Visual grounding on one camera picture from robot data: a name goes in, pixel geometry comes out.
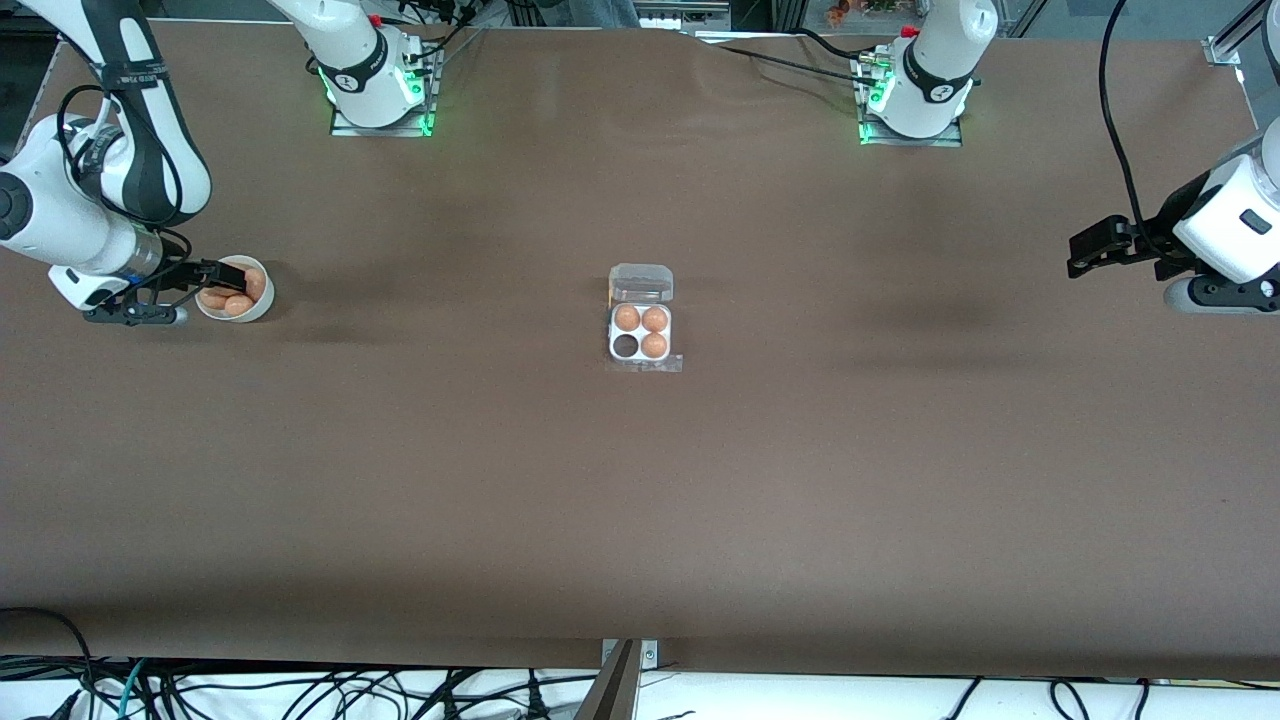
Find person in blue jeans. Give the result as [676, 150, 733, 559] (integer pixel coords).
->
[538, 0, 643, 30]

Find teal cable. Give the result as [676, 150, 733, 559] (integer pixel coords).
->
[115, 660, 153, 720]

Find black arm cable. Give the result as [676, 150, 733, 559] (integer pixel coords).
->
[1097, 0, 1165, 255]
[55, 85, 196, 301]

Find black looped floor cable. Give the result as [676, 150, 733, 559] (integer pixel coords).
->
[0, 605, 97, 720]

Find aluminium frame profile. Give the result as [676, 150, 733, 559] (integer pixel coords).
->
[1215, 0, 1280, 53]

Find black table cable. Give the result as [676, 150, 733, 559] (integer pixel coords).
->
[795, 28, 869, 63]
[715, 44, 881, 81]

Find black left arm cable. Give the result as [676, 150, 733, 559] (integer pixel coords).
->
[1097, 0, 1165, 255]

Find clear plastic egg carton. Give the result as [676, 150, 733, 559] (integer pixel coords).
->
[606, 262, 685, 375]

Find dark stand bar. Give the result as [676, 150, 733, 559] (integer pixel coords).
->
[572, 640, 642, 720]

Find white round bowl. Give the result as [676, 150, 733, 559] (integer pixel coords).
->
[196, 254, 276, 323]

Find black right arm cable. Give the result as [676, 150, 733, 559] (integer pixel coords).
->
[55, 85, 196, 301]

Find small metal bracket plate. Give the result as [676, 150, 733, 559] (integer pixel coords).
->
[600, 638, 660, 669]

